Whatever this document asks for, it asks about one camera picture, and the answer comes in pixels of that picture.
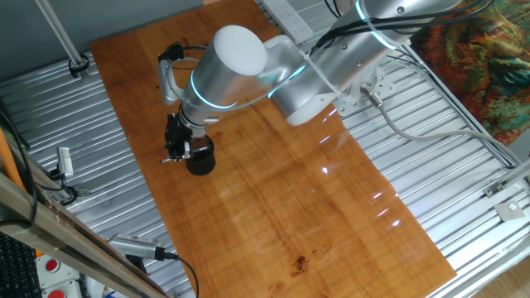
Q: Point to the grey metal plate with hole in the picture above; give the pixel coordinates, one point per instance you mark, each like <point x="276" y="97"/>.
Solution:
<point x="503" y="213"/>

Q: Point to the colourful patterned cloth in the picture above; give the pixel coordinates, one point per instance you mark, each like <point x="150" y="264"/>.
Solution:
<point x="476" y="70"/>

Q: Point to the metal frame bar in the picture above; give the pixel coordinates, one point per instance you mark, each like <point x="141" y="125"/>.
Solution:
<point x="83" y="252"/>

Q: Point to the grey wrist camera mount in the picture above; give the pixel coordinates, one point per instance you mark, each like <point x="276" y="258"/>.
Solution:
<point x="167" y="87"/>

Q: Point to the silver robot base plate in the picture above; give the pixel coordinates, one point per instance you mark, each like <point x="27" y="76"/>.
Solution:
<point x="352" y="107"/>

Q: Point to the black and silver pen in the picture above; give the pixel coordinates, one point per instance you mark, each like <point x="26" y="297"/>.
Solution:
<point x="163" y="161"/>

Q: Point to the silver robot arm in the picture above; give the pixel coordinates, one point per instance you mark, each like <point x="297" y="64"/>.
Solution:
<point x="331" y="70"/>

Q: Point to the small metal corner bracket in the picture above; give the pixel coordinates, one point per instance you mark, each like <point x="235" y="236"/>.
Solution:
<point x="492" y="189"/>

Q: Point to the silver depth camera with label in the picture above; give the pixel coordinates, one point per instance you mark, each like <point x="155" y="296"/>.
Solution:
<point x="65" y="162"/>

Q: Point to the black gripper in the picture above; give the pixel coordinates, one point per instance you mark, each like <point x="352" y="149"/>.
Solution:
<point x="177" y="130"/>

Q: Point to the white power strip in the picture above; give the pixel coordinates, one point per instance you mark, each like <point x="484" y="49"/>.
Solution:
<point x="290" y="20"/>

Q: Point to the orange rod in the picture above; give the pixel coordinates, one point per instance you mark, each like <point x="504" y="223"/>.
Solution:
<point x="8" y="161"/>

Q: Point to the black keyboard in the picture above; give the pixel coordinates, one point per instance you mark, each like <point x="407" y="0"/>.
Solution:
<point x="16" y="269"/>

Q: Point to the black mesh pen holder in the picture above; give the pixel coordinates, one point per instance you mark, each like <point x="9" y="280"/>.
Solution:
<point x="203" y="163"/>

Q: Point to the grey box with red button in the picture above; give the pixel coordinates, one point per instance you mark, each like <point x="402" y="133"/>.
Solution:
<point x="58" y="269"/>
<point x="62" y="291"/>

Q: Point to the metal stand pole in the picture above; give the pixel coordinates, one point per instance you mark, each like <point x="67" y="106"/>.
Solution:
<point x="58" y="33"/>

